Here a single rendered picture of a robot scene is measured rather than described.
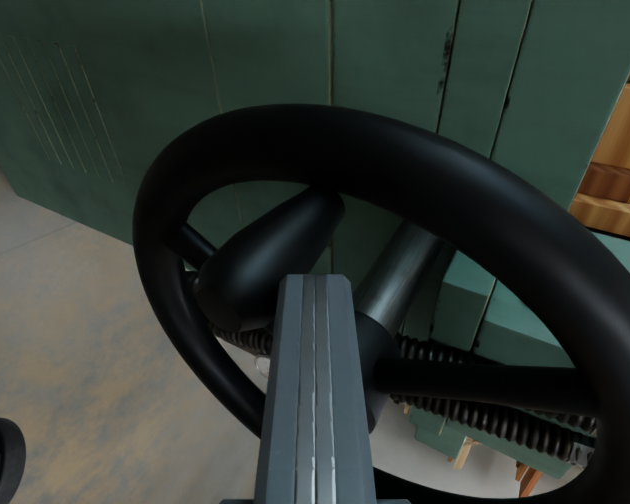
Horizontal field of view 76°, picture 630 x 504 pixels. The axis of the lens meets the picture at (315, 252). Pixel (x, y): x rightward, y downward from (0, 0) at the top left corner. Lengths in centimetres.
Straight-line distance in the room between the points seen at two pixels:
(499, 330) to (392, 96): 18
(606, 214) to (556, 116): 15
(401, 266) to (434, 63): 14
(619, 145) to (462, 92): 18
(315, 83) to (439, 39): 10
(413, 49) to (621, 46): 12
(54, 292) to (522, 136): 101
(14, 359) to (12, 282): 19
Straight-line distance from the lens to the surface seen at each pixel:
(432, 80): 31
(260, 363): 56
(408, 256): 28
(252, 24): 38
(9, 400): 120
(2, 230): 101
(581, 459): 34
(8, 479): 105
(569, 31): 30
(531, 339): 28
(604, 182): 44
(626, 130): 44
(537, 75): 30
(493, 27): 30
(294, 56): 36
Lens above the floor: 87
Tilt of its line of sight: 24 degrees down
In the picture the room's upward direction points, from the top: 109 degrees clockwise
